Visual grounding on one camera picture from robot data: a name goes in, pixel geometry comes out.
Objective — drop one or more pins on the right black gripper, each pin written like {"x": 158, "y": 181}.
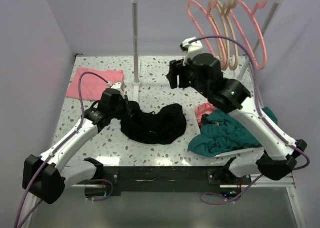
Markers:
{"x": 177, "y": 68}

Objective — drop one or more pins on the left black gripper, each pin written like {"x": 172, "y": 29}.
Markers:
{"x": 128, "y": 109}

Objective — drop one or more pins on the black shorts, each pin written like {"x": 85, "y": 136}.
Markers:
{"x": 153, "y": 128}

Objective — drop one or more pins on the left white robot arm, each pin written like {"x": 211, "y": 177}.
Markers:
{"x": 47, "y": 176}

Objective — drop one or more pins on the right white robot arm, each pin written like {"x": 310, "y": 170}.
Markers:
{"x": 278, "y": 155}

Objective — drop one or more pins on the pink garment in tray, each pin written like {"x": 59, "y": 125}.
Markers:
{"x": 203, "y": 109}

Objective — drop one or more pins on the pink folded shirt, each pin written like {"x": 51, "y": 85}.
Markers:
{"x": 92, "y": 87}

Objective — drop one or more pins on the teal garment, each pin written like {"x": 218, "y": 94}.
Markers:
{"x": 220, "y": 133}

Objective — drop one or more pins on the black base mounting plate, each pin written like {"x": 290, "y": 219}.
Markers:
{"x": 115, "y": 180}

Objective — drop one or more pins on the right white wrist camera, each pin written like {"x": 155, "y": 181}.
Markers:
{"x": 192, "y": 49}

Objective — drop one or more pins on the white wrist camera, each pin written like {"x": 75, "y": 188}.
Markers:
{"x": 120, "y": 86}
{"x": 192, "y": 49}

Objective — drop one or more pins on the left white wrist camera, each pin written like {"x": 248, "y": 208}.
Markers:
{"x": 120, "y": 86}

